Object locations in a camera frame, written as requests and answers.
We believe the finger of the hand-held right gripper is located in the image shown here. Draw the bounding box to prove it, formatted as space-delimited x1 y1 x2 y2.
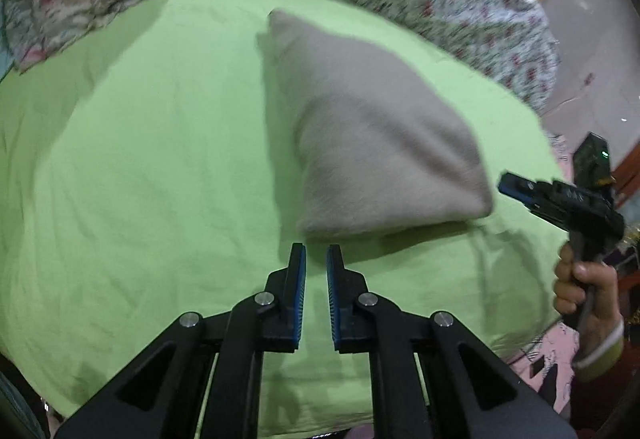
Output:
500 172 551 200
499 188 543 217

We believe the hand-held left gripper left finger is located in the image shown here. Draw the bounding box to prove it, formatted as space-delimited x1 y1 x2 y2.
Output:
52 243 307 439

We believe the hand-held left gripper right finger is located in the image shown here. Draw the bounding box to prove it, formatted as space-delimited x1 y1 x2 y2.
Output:
326 244 576 439

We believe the person's right forearm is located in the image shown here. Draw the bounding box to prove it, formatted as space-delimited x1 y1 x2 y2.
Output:
570 314 640 430

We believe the person's right hand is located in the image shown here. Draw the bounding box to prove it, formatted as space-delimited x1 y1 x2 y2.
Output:
552 241 623 354

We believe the lime green bed sheet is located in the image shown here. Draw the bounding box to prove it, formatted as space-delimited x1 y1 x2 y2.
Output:
0 0 566 437

